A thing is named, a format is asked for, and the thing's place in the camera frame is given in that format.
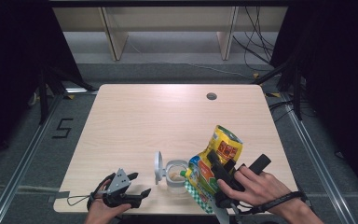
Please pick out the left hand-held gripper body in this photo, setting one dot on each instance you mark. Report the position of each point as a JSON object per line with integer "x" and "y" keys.
{"x": 119, "y": 183}

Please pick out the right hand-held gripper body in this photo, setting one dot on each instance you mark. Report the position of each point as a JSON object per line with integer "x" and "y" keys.
{"x": 227, "y": 180}

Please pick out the yellow printed snack bag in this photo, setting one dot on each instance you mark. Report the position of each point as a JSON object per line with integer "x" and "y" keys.
{"x": 223, "y": 146}

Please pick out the clear jar with grey lid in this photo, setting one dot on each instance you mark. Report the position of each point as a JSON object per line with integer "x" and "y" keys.
{"x": 175, "y": 174}

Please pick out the person's left hand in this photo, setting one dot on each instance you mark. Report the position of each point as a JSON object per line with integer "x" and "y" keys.
{"x": 105, "y": 214}

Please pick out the person's right hand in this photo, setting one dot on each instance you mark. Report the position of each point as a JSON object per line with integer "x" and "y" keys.
{"x": 261, "y": 189}

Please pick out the black metal stand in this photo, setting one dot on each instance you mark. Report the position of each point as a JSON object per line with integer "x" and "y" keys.
{"x": 296, "y": 90}
{"x": 48, "y": 90}

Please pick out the black curtain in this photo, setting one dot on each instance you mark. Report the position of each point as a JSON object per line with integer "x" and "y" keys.
{"x": 338, "y": 62}
{"x": 9, "y": 46}

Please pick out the aluminium floor rail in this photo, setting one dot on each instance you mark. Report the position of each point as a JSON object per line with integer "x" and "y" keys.
{"x": 21, "y": 168}
{"x": 317, "y": 161}

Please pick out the beige wooden desk frame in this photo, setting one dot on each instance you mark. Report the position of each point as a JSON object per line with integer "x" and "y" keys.
{"x": 167, "y": 18}

